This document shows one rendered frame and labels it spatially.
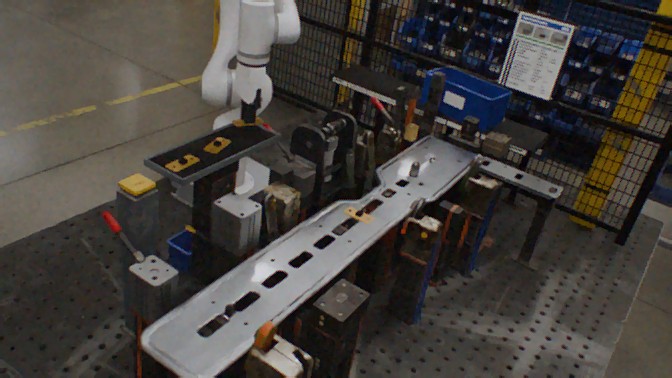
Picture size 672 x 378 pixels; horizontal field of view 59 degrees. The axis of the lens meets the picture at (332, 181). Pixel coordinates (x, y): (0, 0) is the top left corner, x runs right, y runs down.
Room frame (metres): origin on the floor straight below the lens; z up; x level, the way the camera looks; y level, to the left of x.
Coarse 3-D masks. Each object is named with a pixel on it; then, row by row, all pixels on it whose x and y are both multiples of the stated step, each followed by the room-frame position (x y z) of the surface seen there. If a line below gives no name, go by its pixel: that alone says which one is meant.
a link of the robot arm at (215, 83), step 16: (224, 0) 1.81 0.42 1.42; (224, 16) 1.80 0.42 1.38; (224, 32) 1.78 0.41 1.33; (224, 48) 1.76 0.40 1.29; (208, 64) 1.76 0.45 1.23; (224, 64) 1.74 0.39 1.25; (208, 80) 1.71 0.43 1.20; (224, 80) 1.72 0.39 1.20; (208, 96) 1.70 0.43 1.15; (224, 96) 1.70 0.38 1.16
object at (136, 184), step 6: (138, 174) 1.17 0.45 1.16; (126, 180) 1.13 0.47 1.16; (132, 180) 1.14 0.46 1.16; (138, 180) 1.14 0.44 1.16; (144, 180) 1.15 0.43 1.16; (120, 186) 1.12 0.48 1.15; (126, 186) 1.11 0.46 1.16; (132, 186) 1.11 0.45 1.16; (138, 186) 1.12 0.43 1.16; (144, 186) 1.12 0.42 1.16; (150, 186) 1.13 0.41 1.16; (132, 192) 1.10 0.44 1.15; (138, 192) 1.10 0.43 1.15
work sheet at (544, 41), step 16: (528, 16) 2.26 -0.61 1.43; (544, 16) 2.23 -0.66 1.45; (512, 32) 2.28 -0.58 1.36; (528, 32) 2.25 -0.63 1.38; (544, 32) 2.22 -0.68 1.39; (560, 32) 2.20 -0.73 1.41; (528, 48) 2.24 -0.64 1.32; (544, 48) 2.22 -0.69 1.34; (560, 48) 2.19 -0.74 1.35; (512, 64) 2.26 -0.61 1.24; (528, 64) 2.23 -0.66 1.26; (544, 64) 2.21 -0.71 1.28; (560, 64) 2.18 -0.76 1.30; (496, 80) 2.28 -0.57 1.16; (512, 80) 2.25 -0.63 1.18; (528, 80) 2.22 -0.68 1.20; (544, 80) 2.20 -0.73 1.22; (544, 96) 2.19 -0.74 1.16
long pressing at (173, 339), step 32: (416, 160) 1.80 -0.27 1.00; (448, 160) 1.84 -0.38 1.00; (416, 192) 1.58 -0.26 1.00; (320, 224) 1.32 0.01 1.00; (384, 224) 1.38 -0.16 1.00; (256, 256) 1.14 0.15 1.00; (288, 256) 1.16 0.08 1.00; (320, 256) 1.18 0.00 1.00; (352, 256) 1.21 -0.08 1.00; (224, 288) 1.01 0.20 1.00; (256, 288) 1.03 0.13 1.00; (288, 288) 1.05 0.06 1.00; (320, 288) 1.07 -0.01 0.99; (160, 320) 0.88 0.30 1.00; (192, 320) 0.90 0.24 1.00; (256, 320) 0.93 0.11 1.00; (160, 352) 0.80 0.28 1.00; (192, 352) 0.81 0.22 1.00; (224, 352) 0.83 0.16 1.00
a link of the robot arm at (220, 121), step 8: (232, 72) 1.76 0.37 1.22; (232, 80) 1.73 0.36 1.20; (232, 88) 1.72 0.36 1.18; (232, 96) 1.71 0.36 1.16; (232, 104) 1.73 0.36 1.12; (240, 104) 1.73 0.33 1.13; (264, 104) 1.75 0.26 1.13; (232, 112) 1.78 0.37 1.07; (240, 112) 1.76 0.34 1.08; (256, 112) 1.74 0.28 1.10; (216, 120) 1.75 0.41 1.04; (224, 120) 1.74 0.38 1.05; (216, 128) 1.73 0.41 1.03
